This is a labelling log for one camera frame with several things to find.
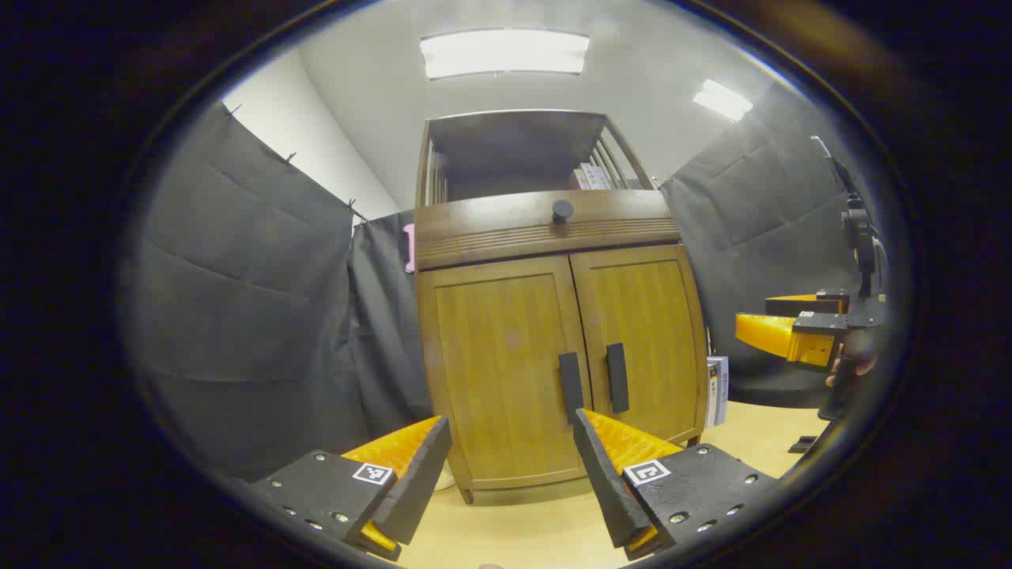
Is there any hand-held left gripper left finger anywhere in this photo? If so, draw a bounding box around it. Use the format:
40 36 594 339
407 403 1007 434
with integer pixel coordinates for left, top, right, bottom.
251 416 453 563

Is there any white printed box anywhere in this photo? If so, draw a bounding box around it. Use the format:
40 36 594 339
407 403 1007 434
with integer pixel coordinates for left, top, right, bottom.
706 356 730 428

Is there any black door handle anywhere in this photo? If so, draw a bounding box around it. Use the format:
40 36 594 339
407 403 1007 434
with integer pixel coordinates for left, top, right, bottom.
558 352 584 425
606 342 630 414

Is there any small ceiling light panel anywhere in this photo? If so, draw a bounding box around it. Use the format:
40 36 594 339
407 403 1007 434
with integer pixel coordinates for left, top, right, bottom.
693 78 753 122

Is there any wooden shoe cabinet door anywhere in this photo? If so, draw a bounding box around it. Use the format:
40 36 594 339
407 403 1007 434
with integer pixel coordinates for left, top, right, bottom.
417 254 592 491
569 243 708 447

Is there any wooden double-door shoe cabinet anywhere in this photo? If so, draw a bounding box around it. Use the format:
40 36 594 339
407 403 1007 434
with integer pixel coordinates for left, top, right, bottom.
413 109 710 505

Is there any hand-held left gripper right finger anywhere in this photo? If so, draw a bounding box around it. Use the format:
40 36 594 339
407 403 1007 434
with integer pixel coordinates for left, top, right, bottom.
573 408 780 562

